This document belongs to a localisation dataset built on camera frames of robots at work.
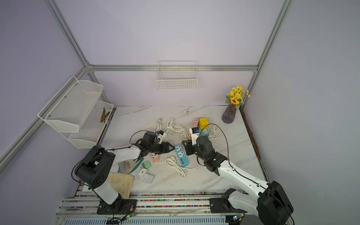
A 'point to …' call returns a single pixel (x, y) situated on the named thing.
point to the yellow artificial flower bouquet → (235, 96)
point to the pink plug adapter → (155, 157)
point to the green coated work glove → (129, 166)
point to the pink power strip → (194, 124)
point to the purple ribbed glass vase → (229, 114)
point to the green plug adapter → (146, 164)
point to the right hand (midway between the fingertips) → (185, 143)
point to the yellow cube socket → (203, 122)
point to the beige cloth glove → (123, 183)
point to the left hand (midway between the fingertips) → (171, 149)
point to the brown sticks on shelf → (104, 116)
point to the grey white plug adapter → (147, 178)
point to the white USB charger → (142, 171)
